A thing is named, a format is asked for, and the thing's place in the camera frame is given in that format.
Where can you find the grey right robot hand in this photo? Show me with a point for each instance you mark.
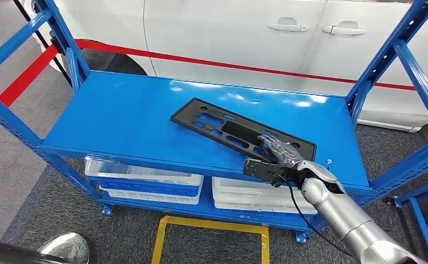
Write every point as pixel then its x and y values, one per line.
pixel 283 153

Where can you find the black plastic panel part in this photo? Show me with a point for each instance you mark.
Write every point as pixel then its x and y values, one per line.
pixel 236 129

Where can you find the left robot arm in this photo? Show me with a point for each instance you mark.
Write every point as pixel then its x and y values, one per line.
pixel 66 247

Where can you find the blue metal shelf rack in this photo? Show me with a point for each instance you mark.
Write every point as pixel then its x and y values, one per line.
pixel 126 116
pixel 420 218

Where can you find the red barrier belt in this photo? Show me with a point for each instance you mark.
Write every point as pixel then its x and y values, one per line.
pixel 17 86
pixel 236 66

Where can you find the white car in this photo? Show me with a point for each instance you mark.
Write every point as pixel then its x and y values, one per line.
pixel 217 29

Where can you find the blue plastic bin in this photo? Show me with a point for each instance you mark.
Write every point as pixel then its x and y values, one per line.
pixel 144 189

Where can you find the yellow floor tape square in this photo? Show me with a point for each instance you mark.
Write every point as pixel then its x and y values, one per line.
pixel 158 240

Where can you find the black barrier pole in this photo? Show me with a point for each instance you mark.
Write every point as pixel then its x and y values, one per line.
pixel 33 22

